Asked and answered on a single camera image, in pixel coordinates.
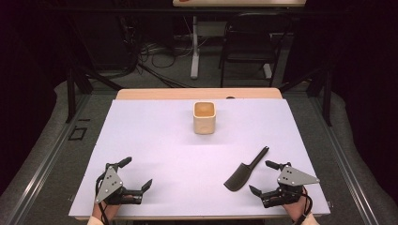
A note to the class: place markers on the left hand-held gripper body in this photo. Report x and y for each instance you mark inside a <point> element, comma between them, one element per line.
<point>109,182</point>

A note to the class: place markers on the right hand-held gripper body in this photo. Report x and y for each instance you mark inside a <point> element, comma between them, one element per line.
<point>292,178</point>

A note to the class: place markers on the black spatula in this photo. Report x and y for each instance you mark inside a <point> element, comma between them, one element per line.
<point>239,180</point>

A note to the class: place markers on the square wooden utensil holder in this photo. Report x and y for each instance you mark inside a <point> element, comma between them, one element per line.
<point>204,123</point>

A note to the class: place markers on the person's left hand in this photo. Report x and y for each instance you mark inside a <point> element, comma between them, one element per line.
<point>106,211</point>

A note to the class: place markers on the person's right hand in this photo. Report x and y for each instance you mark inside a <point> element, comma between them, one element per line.
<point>297,207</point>

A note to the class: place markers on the white table mat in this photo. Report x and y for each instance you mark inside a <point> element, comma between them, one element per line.
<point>175,162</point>

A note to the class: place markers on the short black tape strip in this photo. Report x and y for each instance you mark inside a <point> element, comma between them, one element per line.
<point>84,119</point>

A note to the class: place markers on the wooden table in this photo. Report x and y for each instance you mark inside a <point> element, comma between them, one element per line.
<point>156,93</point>

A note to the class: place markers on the black folding chair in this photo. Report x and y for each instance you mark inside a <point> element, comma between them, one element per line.
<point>250,43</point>

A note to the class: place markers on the wooden desk with white legs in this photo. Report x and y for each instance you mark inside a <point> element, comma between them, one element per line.
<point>195,56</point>

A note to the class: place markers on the aluminium floor rail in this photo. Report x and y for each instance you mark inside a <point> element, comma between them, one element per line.
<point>347,168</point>
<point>43,168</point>

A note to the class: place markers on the black metal frame stand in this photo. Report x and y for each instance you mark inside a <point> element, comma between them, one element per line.
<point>71,93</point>
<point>327,93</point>

